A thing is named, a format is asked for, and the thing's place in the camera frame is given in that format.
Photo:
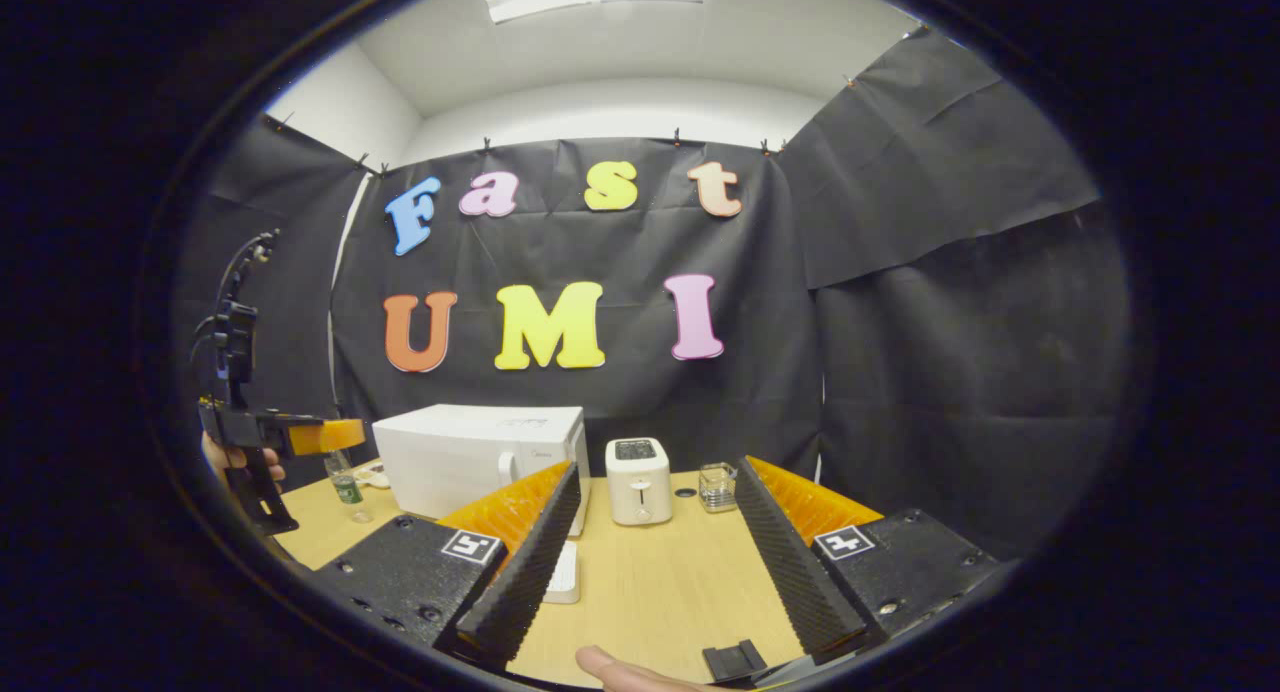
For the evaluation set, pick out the black backdrop cloth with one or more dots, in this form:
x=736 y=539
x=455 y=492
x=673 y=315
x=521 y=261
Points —
x=950 y=372

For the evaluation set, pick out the small white dish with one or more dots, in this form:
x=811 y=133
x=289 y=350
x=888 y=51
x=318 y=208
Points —
x=378 y=477

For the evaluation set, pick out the white plate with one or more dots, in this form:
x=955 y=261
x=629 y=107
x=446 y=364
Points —
x=565 y=572

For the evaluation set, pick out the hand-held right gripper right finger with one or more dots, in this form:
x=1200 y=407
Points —
x=800 y=582

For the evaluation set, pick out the green label plastic bottle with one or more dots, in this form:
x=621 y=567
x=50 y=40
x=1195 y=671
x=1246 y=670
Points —
x=347 y=487

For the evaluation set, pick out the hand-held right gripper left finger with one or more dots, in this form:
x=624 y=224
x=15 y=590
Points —
x=530 y=572

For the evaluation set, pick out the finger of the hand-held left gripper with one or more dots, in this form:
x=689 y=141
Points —
x=325 y=437

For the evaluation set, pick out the clear glass cup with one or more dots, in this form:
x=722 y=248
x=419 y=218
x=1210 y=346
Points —
x=717 y=490

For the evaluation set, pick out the white toaster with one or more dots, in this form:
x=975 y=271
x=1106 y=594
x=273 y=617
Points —
x=638 y=482

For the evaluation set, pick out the white microwave oven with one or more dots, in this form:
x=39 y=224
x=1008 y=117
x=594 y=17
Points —
x=450 y=452

